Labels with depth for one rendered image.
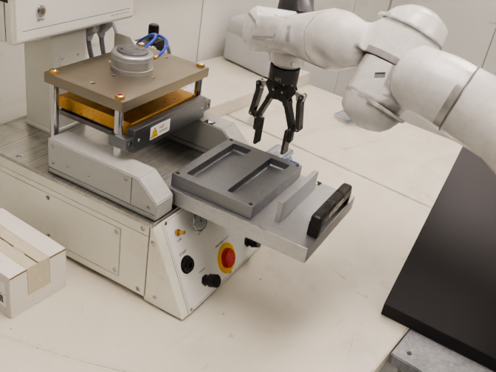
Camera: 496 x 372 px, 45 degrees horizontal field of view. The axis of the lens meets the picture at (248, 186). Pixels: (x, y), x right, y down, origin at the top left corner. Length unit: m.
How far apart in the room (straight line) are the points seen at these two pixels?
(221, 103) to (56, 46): 0.77
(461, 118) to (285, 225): 0.33
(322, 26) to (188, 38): 1.17
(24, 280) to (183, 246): 0.28
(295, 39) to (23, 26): 0.49
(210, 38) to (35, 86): 1.10
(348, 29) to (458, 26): 2.47
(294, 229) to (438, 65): 0.35
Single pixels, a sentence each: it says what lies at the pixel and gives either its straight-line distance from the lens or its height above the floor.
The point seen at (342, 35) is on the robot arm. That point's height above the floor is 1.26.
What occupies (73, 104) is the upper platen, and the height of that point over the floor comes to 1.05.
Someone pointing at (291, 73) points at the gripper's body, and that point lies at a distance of 1.48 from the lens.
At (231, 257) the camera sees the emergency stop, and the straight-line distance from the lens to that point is 1.21.
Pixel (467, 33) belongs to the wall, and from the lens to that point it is 3.49.
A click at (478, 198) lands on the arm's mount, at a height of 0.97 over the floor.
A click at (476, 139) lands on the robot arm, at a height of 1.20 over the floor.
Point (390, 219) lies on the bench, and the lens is 1.56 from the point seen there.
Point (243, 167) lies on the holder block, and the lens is 1.11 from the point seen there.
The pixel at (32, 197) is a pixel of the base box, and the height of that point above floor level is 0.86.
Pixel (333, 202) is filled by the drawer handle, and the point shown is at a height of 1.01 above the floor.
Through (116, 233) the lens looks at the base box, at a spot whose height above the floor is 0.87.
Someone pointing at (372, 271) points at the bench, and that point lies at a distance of 1.35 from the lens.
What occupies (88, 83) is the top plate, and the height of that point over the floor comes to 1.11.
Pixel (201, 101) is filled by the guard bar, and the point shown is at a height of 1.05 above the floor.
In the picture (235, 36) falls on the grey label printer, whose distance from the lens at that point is 2.24.
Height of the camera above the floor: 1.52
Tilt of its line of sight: 30 degrees down
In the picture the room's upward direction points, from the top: 10 degrees clockwise
